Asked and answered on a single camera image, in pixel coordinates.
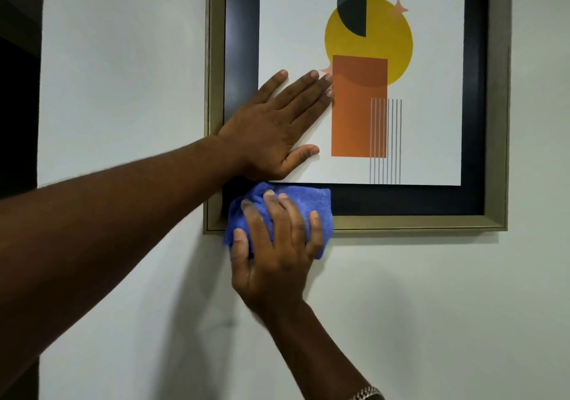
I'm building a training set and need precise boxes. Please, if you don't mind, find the gold framed abstract picture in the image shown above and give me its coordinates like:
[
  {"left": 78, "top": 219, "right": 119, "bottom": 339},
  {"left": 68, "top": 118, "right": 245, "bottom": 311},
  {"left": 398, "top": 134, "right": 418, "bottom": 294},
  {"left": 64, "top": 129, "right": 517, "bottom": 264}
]
[{"left": 203, "top": 0, "right": 513, "bottom": 235}]

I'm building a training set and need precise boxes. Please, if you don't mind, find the blue microfibre cloth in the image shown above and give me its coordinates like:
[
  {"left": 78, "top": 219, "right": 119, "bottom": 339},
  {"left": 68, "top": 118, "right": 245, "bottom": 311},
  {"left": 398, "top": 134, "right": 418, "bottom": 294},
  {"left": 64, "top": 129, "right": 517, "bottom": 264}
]
[{"left": 223, "top": 181, "right": 334, "bottom": 261}]

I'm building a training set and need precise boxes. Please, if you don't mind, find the person's left forearm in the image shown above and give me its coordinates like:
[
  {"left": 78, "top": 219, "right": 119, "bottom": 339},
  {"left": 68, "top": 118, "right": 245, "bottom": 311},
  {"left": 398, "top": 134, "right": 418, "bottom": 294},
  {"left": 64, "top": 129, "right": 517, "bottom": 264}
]
[{"left": 0, "top": 135, "right": 246, "bottom": 391}]

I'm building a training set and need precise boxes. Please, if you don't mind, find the person's right hand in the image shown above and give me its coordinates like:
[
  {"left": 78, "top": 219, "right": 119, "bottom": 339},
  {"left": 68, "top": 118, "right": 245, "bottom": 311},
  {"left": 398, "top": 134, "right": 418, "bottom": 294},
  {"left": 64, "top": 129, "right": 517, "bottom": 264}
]
[{"left": 230, "top": 189, "right": 324, "bottom": 321}]

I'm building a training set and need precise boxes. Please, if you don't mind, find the person's left hand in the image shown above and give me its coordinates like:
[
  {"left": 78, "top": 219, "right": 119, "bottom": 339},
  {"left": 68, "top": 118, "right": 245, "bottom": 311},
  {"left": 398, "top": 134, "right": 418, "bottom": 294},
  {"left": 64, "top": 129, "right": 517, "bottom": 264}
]
[{"left": 217, "top": 69, "right": 335, "bottom": 182}]

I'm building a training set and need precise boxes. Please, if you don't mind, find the silver chain bracelet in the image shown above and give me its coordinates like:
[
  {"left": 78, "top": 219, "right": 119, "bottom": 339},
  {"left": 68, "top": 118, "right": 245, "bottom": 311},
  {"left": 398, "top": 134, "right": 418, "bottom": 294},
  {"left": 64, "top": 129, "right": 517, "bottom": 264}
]
[{"left": 349, "top": 385, "right": 384, "bottom": 400}]

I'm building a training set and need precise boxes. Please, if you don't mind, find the person's right forearm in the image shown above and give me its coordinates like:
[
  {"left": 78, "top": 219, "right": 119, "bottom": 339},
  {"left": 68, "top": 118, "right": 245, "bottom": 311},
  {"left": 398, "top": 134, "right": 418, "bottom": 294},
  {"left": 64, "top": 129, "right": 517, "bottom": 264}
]
[{"left": 254, "top": 299, "right": 386, "bottom": 400}]

